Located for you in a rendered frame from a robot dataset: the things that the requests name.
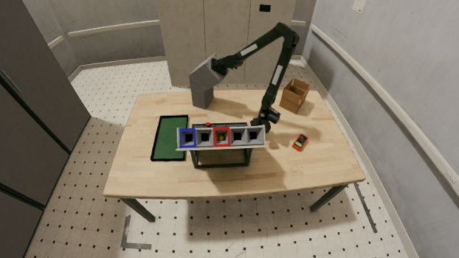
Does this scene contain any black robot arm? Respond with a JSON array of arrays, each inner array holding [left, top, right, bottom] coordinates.
[[211, 22, 300, 133]]

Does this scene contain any white curved cover panel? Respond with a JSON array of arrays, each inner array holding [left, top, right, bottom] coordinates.
[[176, 122, 268, 150]]

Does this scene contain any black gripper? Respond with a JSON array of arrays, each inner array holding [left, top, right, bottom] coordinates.
[[250, 118, 258, 126]]

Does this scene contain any green tray with black rim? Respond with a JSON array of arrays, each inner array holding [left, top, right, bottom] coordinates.
[[151, 114, 188, 161]]

